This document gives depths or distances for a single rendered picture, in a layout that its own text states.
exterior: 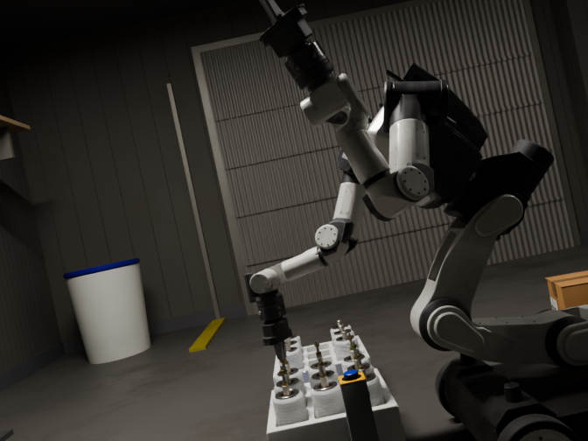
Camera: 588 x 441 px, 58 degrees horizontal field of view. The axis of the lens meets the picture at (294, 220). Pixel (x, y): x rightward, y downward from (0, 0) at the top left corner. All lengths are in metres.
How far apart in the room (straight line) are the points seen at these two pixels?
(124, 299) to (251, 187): 1.50
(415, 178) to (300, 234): 3.78
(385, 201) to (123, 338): 3.47
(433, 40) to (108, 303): 3.62
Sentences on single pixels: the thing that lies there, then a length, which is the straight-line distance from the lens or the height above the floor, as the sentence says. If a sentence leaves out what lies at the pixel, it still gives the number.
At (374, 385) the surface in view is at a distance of 1.66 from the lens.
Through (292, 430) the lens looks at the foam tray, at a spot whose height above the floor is 0.17.
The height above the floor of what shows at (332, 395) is 0.23.
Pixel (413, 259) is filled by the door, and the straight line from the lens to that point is 5.01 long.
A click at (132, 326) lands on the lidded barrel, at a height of 0.22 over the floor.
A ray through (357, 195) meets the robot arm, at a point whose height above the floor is 0.80.
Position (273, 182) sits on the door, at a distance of 4.89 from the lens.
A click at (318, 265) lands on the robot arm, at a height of 0.61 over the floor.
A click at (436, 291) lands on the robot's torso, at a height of 0.49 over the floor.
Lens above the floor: 0.76
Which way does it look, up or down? level
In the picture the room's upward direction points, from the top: 12 degrees counter-clockwise
